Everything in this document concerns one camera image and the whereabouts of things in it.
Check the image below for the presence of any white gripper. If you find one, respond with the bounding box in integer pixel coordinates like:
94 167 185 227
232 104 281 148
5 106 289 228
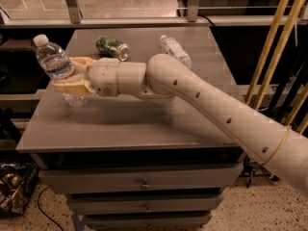
51 57 120 97

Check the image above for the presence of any clear red-label water bottle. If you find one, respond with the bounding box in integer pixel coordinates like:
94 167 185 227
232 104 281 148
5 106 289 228
33 34 88 107

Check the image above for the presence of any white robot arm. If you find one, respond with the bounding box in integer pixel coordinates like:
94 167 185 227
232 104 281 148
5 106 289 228
51 54 308 196

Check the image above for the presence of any clear blue-label water bottle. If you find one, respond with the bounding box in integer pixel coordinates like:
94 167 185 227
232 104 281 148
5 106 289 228
160 35 193 68

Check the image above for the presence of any green soda can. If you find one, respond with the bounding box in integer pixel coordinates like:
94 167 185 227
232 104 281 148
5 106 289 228
96 36 130 62

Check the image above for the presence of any grey drawer cabinet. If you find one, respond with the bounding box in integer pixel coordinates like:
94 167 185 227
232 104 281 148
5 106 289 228
15 26 264 231

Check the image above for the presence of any box of snack packets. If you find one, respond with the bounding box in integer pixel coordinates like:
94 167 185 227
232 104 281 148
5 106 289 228
0 163 39 217

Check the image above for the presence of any top grey drawer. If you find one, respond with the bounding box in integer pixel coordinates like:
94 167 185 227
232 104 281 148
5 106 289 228
39 164 243 193

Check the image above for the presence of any grey drawer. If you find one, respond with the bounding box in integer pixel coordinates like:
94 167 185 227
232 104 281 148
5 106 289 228
68 194 222 215
85 212 212 229
39 164 243 193

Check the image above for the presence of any bottom grey drawer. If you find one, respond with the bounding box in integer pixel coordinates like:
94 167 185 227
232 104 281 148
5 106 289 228
85 212 212 229

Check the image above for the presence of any middle grey drawer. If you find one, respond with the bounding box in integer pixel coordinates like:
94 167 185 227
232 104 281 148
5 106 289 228
68 194 222 215

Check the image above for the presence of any black floor cable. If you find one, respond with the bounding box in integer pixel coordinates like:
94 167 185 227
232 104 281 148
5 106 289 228
36 186 65 231

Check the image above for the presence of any wooden rack frame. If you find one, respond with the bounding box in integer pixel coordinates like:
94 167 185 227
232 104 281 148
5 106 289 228
244 0 308 181

